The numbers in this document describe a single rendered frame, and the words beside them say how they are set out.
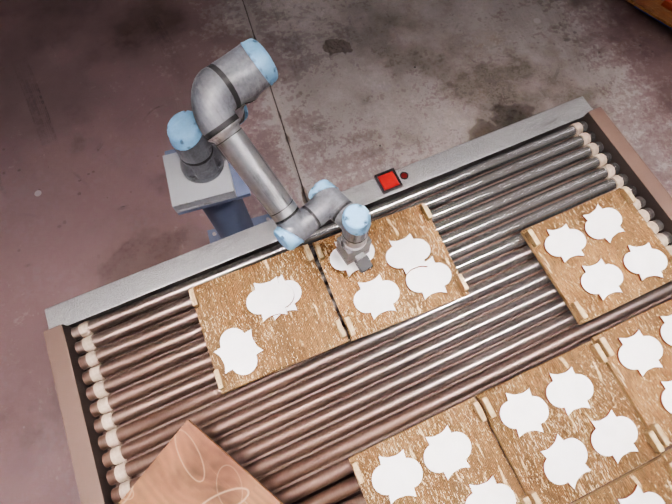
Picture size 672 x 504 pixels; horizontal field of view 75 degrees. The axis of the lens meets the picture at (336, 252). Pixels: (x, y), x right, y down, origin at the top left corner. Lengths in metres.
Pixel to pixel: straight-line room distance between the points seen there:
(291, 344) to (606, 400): 0.96
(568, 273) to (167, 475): 1.34
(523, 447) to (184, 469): 0.94
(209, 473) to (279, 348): 0.38
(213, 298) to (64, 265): 1.50
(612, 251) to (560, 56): 2.05
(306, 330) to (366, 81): 2.03
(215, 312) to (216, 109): 0.65
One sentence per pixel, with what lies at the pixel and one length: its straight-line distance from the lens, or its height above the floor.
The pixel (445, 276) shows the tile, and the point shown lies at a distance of 1.48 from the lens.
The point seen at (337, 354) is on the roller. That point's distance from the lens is 1.40.
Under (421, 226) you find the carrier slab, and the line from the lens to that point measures 1.53.
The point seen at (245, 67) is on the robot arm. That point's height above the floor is 1.49.
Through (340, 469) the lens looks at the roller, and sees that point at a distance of 1.40.
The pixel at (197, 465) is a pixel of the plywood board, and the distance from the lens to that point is 1.33.
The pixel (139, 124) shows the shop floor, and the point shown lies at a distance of 3.10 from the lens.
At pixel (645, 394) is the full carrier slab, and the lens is 1.67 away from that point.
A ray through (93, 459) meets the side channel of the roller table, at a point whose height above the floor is 0.95.
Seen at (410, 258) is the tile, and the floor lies 0.95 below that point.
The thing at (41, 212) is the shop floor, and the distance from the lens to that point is 3.05.
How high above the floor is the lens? 2.31
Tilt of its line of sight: 70 degrees down
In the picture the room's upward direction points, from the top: 1 degrees clockwise
